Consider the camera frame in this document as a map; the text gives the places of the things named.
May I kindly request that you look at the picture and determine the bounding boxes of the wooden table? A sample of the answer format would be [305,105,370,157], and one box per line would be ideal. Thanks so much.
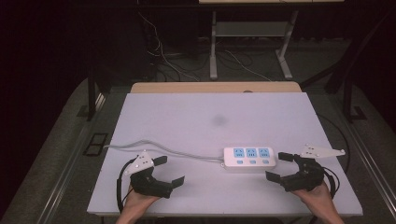
[129,80,303,94]

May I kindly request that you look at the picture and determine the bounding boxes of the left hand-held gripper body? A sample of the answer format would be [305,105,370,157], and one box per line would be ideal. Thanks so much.
[124,150,173,199]

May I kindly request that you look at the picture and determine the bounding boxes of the thin white floor cable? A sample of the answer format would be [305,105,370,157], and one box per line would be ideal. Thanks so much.
[223,49,273,82]

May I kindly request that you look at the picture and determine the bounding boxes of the grey power strip cable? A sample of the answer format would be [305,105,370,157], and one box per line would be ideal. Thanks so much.
[104,139,226,163]

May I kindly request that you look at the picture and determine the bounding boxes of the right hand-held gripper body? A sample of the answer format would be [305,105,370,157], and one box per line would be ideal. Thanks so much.
[279,143,347,192]

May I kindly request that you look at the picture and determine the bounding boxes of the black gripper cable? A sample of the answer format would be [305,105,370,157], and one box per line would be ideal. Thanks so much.
[321,166,341,200]
[116,158,136,215]

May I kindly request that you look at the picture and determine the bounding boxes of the black metal stand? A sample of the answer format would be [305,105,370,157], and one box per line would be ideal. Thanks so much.
[86,60,109,122]
[341,69,368,124]

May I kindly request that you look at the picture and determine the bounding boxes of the black rectangular floor frame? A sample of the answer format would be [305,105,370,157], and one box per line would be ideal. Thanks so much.
[82,132,109,157]

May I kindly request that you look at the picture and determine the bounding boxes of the white power strip blue sockets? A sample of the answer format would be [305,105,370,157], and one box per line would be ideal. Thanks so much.
[221,146,277,171]

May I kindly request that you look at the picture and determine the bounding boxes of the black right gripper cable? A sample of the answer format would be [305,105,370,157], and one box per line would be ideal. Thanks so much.
[321,166,341,200]

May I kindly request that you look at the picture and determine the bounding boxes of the silver floor rail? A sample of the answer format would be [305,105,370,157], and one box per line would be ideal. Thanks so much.
[36,91,107,224]
[338,116,396,218]

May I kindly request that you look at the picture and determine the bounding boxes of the person's right hand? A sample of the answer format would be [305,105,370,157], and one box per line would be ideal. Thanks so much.
[290,182,336,217]

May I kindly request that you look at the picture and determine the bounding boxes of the person's left hand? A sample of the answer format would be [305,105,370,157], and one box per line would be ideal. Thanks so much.
[120,185,162,219]

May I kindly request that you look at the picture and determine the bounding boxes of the long black cable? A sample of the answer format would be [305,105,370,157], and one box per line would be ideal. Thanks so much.
[317,113,352,175]

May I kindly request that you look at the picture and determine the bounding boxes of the grey metal desk frame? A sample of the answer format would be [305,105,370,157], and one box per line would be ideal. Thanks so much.
[208,8,300,81]

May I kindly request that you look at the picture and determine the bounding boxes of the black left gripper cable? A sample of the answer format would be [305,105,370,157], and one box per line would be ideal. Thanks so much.
[116,158,136,215]

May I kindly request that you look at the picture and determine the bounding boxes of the white foam board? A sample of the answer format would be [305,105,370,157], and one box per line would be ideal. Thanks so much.
[86,91,364,217]

